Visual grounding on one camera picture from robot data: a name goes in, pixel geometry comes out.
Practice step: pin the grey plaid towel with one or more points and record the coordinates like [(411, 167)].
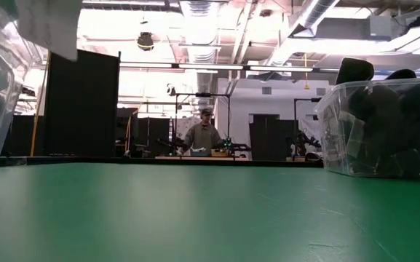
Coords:
[(351, 131)]

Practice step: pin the dark grey towel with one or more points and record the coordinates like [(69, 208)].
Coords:
[(406, 120)]

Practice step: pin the black robot arm with lights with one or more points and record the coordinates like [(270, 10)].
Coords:
[(238, 146)]

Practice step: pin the dark cabinet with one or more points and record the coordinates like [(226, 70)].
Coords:
[(271, 138)]

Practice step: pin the ceiling light strip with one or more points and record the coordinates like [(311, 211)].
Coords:
[(209, 66)]

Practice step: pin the person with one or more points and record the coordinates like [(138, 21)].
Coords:
[(202, 136)]

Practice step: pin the small wooden workbench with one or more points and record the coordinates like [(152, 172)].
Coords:
[(213, 158)]

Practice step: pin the black ceiling dome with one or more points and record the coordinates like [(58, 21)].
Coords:
[(145, 41)]

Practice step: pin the green table mat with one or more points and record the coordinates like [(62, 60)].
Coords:
[(195, 211)]

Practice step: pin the black partition panel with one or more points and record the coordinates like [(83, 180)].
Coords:
[(82, 102)]

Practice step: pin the silver ventilation duct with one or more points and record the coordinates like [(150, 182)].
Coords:
[(200, 47)]

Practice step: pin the low black partition wall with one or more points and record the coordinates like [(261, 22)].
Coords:
[(155, 136), (24, 134)]

